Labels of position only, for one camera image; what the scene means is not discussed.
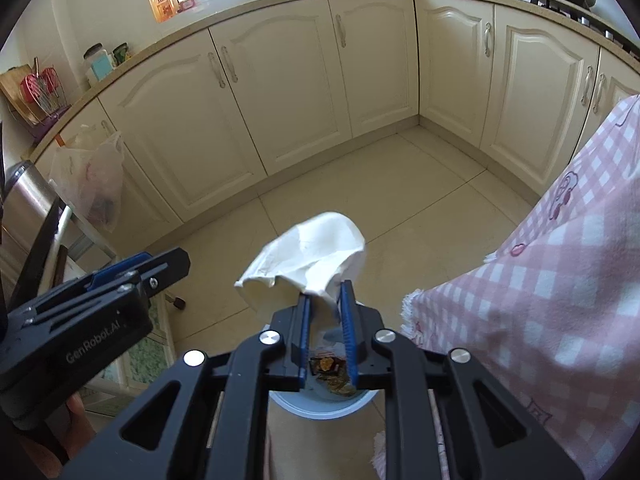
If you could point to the white paper tissue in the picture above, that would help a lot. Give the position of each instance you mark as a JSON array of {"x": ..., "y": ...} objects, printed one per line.
[{"x": 310, "y": 255}]

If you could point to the wooden cutting board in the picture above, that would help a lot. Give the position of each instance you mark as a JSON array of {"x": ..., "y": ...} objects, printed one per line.
[{"x": 15, "y": 87}]

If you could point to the brown snack wrapper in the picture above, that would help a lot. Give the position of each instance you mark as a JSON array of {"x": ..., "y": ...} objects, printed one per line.
[{"x": 327, "y": 366}]

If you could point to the dark glass jar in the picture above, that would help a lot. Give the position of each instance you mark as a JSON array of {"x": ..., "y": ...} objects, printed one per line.
[{"x": 121, "y": 54}]

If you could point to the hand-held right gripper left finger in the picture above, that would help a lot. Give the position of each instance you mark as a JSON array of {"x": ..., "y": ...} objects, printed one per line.
[{"x": 302, "y": 345}]

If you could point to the pink checkered tablecloth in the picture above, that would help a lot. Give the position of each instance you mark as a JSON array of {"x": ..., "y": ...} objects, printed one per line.
[{"x": 550, "y": 285}]

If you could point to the small pink box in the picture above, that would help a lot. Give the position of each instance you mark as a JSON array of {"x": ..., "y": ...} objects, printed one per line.
[{"x": 186, "y": 5}]

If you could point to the metal frame stand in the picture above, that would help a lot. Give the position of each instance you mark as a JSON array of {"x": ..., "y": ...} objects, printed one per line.
[{"x": 178, "y": 303}]

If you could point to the jar with blue label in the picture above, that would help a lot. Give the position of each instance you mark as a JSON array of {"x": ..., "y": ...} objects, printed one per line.
[{"x": 98, "y": 64}]

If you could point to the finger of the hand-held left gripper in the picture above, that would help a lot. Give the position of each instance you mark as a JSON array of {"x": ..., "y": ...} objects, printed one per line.
[
  {"x": 115, "y": 270},
  {"x": 162, "y": 270}
]

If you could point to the row of cream cabinet doors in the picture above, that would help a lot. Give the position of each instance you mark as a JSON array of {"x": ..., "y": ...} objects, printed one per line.
[{"x": 300, "y": 85}]

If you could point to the black gas stove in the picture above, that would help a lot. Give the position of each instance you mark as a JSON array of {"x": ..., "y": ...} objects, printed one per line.
[{"x": 575, "y": 7}]

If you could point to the light blue plastic bin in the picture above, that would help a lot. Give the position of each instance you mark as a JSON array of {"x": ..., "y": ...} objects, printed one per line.
[{"x": 320, "y": 407}]

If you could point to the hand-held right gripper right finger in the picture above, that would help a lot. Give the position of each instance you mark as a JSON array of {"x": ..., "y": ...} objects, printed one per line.
[{"x": 350, "y": 340}]

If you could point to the hanging translucent plastic bag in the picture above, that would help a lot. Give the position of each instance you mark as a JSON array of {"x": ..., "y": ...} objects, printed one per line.
[{"x": 95, "y": 180}]

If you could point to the orange dish soap bottle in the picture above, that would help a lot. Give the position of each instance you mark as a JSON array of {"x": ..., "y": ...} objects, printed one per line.
[{"x": 162, "y": 2}]

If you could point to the stainless steel kettle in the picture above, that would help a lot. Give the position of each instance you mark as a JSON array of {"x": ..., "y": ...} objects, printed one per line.
[{"x": 25, "y": 200}]

